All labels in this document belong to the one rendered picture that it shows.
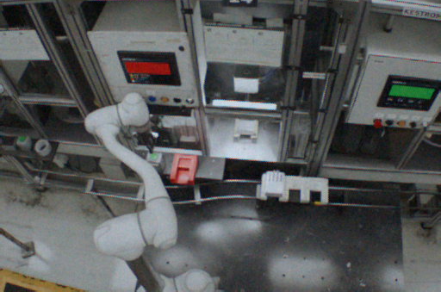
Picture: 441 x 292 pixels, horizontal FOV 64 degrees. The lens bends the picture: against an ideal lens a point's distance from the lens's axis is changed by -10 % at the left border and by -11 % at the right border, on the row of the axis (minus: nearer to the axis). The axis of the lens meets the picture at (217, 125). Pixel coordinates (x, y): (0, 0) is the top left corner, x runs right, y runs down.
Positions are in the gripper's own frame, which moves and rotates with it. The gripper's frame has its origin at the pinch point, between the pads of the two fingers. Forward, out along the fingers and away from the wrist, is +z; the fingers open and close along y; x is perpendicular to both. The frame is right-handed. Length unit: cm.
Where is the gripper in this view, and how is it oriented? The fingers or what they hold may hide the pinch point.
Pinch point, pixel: (151, 148)
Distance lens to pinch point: 204.9
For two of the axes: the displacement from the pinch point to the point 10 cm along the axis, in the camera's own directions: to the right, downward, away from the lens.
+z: 0.6, 5.7, 8.2
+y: -9.9, -0.8, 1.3
